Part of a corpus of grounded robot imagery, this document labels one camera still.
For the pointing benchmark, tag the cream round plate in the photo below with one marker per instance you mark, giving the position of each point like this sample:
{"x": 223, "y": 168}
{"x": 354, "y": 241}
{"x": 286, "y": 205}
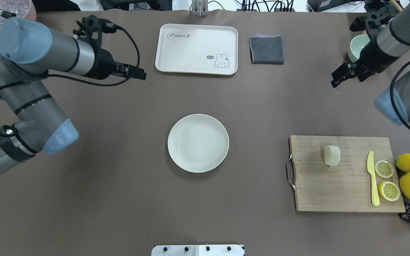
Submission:
{"x": 198, "y": 143}

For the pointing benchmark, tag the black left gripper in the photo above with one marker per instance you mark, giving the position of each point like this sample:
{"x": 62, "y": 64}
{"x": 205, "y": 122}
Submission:
{"x": 104, "y": 64}

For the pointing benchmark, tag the mint green bowl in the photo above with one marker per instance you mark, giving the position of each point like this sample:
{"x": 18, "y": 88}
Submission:
{"x": 356, "y": 45}

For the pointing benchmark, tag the pink bowl with ice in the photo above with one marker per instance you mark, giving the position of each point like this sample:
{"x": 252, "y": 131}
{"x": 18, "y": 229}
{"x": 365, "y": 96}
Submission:
{"x": 17, "y": 8}

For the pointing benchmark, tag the grey folded cloth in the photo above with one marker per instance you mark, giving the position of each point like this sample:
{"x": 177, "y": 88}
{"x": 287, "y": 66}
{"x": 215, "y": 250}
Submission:
{"x": 266, "y": 49}

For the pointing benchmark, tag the wooden cutting board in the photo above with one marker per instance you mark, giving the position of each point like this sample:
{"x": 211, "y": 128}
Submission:
{"x": 343, "y": 188}

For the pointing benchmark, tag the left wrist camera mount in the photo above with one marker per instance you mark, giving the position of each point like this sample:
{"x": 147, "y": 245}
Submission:
{"x": 91, "y": 30}

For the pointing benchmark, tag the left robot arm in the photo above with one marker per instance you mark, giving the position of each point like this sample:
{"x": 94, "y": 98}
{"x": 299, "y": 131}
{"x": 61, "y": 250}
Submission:
{"x": 28, "y": 51}

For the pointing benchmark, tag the lemon half near handle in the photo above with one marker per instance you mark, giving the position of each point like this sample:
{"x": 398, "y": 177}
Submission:
{"x": 384, "y": 169}

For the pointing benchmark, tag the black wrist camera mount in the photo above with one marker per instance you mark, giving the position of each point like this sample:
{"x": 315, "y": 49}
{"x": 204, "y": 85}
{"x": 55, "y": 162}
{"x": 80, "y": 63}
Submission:
{"x": 377, "y": 17}

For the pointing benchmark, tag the cream rabbit tray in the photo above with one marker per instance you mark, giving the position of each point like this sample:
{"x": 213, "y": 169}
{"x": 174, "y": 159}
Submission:
{"x": 197, "y": 49}

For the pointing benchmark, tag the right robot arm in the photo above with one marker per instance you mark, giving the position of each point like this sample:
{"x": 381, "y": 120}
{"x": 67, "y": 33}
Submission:
{"x": 389, "y": 39}

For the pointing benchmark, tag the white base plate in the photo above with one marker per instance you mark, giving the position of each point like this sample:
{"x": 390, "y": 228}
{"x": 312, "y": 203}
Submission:
{"x": 199, "y": 250}

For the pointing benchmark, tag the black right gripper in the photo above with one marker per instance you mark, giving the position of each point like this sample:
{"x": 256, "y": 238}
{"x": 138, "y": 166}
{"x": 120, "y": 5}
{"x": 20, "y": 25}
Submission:
{"x": 371, "y": 58}

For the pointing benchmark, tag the yellow plastic knife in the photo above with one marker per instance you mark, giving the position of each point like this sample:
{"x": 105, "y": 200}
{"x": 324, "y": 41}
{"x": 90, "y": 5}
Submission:
{"x": 374, "y": 196}

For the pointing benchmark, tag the dark purple grapes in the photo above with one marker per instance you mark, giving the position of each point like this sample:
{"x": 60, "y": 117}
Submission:
{"x": 405, "y": 216}

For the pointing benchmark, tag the lemon half near tip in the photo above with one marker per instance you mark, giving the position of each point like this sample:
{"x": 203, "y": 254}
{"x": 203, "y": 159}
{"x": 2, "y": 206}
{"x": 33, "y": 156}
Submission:
{"x": 389, "y": 191}

